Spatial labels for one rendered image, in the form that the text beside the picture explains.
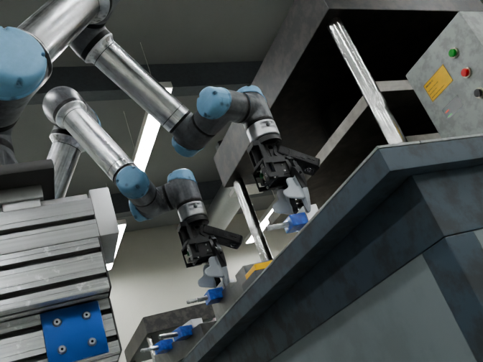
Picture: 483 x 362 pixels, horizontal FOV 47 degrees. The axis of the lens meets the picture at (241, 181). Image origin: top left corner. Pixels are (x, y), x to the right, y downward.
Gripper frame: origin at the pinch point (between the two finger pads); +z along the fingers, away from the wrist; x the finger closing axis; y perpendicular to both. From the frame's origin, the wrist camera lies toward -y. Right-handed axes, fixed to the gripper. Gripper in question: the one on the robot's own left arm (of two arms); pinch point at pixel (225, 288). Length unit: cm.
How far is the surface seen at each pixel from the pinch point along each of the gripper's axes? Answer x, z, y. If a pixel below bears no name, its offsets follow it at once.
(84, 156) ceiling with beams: -463, -338, -76
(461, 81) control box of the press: 30, -38, -85
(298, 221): 31.4, -1.8, -8.3
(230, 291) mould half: 7.8, 3.3, 2.3
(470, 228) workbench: 80, 23, 0
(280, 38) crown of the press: -20, -106, -69
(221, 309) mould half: -1.2, 5.0, 2.3
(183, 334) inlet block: -13.6, 5.8, 9.7
